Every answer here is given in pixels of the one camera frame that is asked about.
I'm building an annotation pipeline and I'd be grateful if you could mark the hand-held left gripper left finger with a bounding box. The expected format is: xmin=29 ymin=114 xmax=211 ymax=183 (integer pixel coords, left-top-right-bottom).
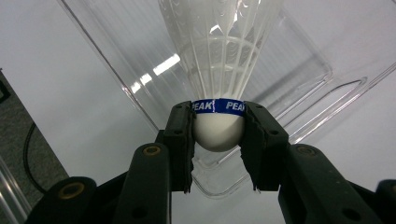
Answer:
xmin=113 ymin=100 xmax=198 ymax=224

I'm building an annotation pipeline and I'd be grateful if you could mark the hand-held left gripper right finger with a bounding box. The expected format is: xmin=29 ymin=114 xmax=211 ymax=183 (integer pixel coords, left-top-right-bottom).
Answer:
xmin=238 ymin=101 xmax=385 ymax=224

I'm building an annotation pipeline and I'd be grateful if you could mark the white feather shuttlecock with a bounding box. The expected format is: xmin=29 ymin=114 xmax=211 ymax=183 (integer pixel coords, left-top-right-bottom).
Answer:
xmin=157 ymin=0 xmax=285 ymax=153

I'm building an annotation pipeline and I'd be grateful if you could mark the clear plastic tray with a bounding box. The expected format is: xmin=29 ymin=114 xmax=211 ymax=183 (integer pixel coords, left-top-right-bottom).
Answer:
xmin=57 ymin=0 xmax=396 ymax=200

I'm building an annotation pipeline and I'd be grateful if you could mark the black floor socket box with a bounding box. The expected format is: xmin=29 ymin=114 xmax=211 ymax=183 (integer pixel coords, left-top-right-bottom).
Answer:
xmin=0 ymin=69 xmax=12 ymax=105

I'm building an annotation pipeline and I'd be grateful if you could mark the black floor cable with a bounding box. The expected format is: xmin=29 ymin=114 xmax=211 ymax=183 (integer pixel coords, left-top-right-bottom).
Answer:
xmin=22 ymin=120 xmax=49 ymax=195

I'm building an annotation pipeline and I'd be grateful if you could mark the metal floor rail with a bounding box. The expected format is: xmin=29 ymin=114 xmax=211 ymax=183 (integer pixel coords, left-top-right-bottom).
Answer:
xmin=0 ymin=154 xmax=33 ymax=224

